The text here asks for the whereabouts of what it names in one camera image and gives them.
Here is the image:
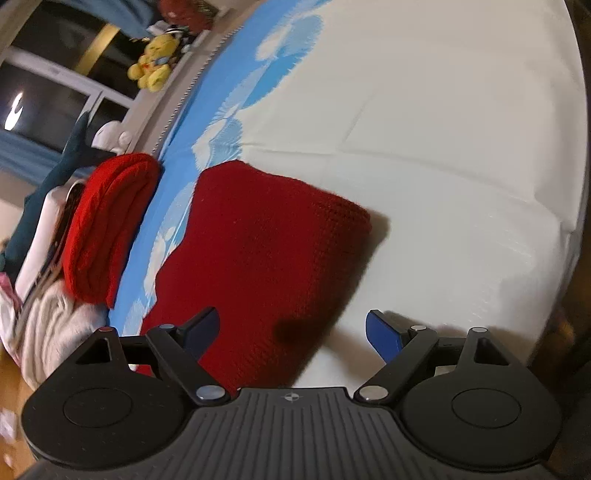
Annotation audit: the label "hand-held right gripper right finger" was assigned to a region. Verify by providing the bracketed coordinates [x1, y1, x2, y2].
[353, 310, 511, 406]

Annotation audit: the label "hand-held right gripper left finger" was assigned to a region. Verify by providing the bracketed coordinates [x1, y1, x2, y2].
[74, 307, 232, 407]

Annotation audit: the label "dark red knit sweater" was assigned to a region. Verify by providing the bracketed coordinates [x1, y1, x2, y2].
[139, 161, 373, 389]

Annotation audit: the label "red folded knit blanket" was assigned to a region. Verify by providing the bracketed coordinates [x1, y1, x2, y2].
[62, 153, 163, 309]

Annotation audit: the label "white folded quilt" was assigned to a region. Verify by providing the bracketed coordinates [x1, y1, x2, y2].
[8, 280, 110, 391]

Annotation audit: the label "dark patterned folded cloth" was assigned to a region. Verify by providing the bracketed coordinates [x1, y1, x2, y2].
[32, 181, 88, 296]

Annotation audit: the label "white folded sheet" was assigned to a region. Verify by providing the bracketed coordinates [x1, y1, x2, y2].
[14, 185, 70, 301]

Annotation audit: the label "blue and white bed sheet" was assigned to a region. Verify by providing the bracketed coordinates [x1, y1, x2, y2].
[108, 0, 583, 389]

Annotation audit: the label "wooden headboard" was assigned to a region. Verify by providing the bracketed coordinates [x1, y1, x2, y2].
[0, 344, 44, 467]

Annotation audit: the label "white plush toy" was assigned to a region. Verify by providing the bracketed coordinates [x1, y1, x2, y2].
[91, 120, 133, 156]

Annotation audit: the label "dark teal garment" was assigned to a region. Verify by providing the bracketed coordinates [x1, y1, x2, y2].
[0, 113, 101, 274]

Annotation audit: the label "yellow plush toy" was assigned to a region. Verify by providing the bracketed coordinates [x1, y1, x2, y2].
[128, 34, 173, 91]

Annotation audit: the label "window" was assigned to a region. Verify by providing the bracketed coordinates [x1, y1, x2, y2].
[0, 14, 141, 141]

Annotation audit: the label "blue curtain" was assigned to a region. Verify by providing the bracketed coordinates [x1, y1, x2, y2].
[110, 0, 163, 40]

